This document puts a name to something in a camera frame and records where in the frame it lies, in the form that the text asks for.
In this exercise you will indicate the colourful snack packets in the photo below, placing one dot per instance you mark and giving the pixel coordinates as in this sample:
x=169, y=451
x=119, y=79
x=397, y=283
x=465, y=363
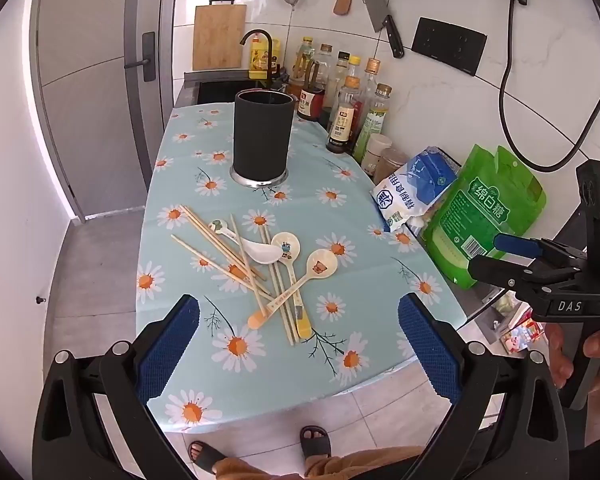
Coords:
x=522, y=332

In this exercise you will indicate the brown spice jar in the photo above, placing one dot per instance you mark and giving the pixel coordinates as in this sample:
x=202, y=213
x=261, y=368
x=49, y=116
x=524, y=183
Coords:
x=392, y=162

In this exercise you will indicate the white lid jar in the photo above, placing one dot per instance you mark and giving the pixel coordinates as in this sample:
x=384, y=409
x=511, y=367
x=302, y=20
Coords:
x=377, y=150

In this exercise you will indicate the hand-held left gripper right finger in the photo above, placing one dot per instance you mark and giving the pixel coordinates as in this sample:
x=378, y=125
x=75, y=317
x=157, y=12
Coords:
x=430, y=350

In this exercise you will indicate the grey door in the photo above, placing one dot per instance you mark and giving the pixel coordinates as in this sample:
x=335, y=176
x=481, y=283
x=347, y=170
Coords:
x=90, y=60

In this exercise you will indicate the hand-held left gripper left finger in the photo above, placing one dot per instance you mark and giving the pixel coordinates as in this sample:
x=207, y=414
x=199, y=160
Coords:
x=170, y=345

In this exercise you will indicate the row of condiment bottles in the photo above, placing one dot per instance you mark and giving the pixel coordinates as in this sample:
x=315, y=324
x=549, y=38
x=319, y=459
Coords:
x=347, y=115

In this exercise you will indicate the black curved faucet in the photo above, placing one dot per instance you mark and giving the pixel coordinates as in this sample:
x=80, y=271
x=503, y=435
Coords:
x=256, y=31

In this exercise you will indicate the white ceramic soup spoon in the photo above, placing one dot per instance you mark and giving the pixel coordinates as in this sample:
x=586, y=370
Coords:
x=260, y=253

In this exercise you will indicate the person's brown trousers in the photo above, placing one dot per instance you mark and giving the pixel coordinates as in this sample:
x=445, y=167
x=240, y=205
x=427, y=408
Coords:
x=360, y=465

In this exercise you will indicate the black slipper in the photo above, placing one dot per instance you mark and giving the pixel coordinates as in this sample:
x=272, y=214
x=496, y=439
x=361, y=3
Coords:
x=207, y=457
x=316, y=442

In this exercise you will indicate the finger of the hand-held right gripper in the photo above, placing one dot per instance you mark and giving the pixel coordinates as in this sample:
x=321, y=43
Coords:
x=495, y=270
x=515, y=242

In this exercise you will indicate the black wall socket panel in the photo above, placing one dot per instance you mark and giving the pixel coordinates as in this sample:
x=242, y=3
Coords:
x=447, y=45

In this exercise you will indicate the bunch of wooden chopsticks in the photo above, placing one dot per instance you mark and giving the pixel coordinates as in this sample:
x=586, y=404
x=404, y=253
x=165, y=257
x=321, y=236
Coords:
x=283, y=305

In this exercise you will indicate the cream spoon blue cartoon print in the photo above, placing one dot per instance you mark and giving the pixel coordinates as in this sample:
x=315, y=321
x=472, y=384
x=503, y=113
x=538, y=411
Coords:
x=286, y=245

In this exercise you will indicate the black cylindrical utensil holder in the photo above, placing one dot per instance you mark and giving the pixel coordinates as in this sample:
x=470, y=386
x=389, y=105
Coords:
x=260, y=135

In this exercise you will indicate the daisy print tablecloth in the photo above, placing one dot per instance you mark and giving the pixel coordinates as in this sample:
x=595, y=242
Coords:
x=305, y=170

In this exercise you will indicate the yellow oil jug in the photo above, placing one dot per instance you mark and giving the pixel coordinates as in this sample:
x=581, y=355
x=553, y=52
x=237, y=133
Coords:
x=258, y=57

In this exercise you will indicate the white blue salt bag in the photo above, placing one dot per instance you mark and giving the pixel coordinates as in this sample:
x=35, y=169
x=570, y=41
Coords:
x=415, y=185

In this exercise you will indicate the dark kitchen sink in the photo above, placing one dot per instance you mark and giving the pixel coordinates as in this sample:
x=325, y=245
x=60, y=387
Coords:
x=215, y=91

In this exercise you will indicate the wooden cutting board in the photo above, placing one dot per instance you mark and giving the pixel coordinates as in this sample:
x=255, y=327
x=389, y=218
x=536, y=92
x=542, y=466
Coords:
x=219, y=40

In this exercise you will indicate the cream spoon orange cartoon print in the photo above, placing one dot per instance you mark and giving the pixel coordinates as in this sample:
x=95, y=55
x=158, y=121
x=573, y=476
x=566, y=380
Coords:
x=321, y=265

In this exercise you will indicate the person's right hand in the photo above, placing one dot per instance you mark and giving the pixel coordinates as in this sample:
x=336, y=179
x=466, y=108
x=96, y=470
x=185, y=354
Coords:
x=560, y=355

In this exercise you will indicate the green sugar bag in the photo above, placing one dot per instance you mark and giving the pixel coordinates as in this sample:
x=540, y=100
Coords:
x=480, y=215

